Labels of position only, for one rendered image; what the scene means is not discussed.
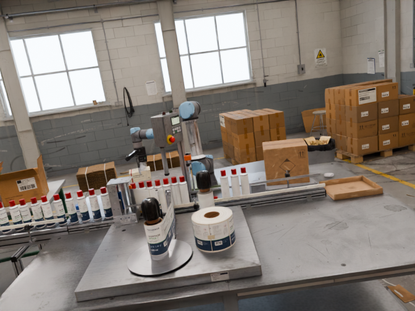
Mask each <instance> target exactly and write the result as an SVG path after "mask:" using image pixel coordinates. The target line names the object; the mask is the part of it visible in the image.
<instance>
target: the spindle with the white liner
mask: <svg viewBox="0 0 415 311"><path fill-rule="evenodd" d="M196 184H197V188H198V189H199V191H198V200H199V207H200V210H201V209H204V208H207V207H215V204H214V196H213V192H212V189H210V187H211V185H212V184H211V176H210V173H209V172H208V171H206V170H201V171H199V172H197V173H196Z"/></svg>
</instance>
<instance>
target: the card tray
mask: <svg viewBox="0 0 415 311"><path fill-rule="evenodd" d="M322 183H325V187H324V188H325V190H326V193H327V194H328V195H329V196H330V197H331V198H332V199H333V200H335V201H337V200H342V199H350V198H355V197H363V196H371V195H376V194H383V187H381V186H379V185H378V184H376V183H374V182H373V181H371V180H370V179H368V178H366V177H365V176H363V175H360V176H352V177H347V178H339V179H334V180H325V181H320V182H319V184H322Z"/></svg>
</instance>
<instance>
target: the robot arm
mask: <svg viewBox="0 0 415 311"><path fill-rule="evenodd" d="M179 111H180V119H181V123H182V122H183V123H185V125H186V129H187V135H188V141H189V145H190V151H191V167H192V171H193V175H194V176H196V173H197V172H199V171H201V170H206V171H208V172H209V173H210V176H211V184H212V185H211V186H214V185H216V184H217V179H216V176H215V174H214V162H213V160H214V159H213V156H212V155H204V154H203V150H202V146H201V140H200V136H199V130H198V124H197V121H198V119H199V118H198V115H199V113H200V112H201V106H200V104H199V103H198V102H196V101H187V102H184V103H182V104H181V105H180V106H179ZM130 132H131V137H132V143H133V147H134V150H135V151H133V152H132V153H131V154H130V155H128V156H126V158H125V160H126V161H129V160H130V159H131V158H132V157H134V156H135V157H136V162H137V164H138V171H139V174H140V175H141V170H144V169H145V168H146V166H145V165H146V163H144V162H147V156H146V150H145V146H143V143H142V139H154V135H153V128H150V129H147V130H141V129H140V127H135V128H131V129H130Z"/></svg>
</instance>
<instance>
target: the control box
mask: <svg viewBox="0 0 415 311"><path fill-rule="evenodd" d="M176 115H179V113H178V112H174V113H172V114H170V113H169V112H168V113H166V115H163V116H162V114H161V115H157V116H154V117H151V124H152V128H153V135H154V141H155V145H156V147H168V146H171V145H173V144H175V143H178V142H181V141H182V140H183V135H182V131H181V132H179V133H176V134H174V135H173V132H172V128H175V127H177V126H181V123H179V124H177V125H174V126H172V124H171V119H170V118H171V117H173V116H176ZM171 136H173V137H174V138H175V142H174V143H171V142H170V141H169V138H170V137H171Z"/></svg>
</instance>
